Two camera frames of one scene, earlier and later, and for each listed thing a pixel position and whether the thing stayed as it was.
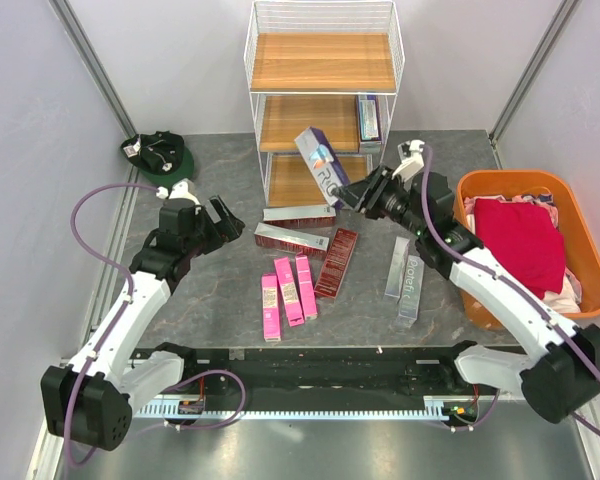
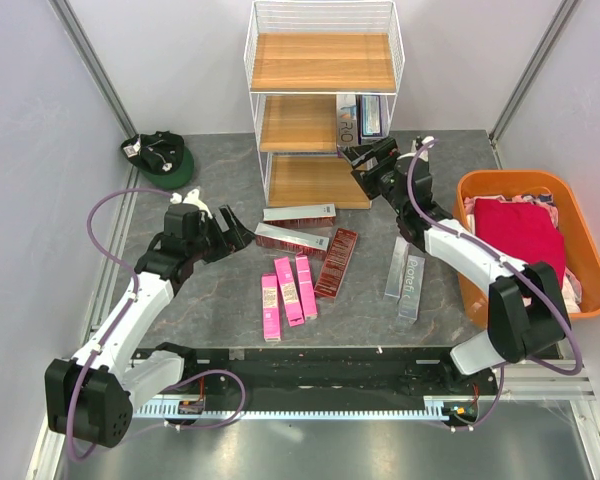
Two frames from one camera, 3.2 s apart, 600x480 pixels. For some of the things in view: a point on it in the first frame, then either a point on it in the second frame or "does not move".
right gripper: x=369 y=192 to x=384 y=151
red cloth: x=525 y=241 does not move
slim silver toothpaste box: x=393 y=288 does not move
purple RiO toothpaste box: x=323 y=162 to x=346 y=120
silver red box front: x=289 y=239 does not move
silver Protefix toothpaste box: x=411 y=288 does not move
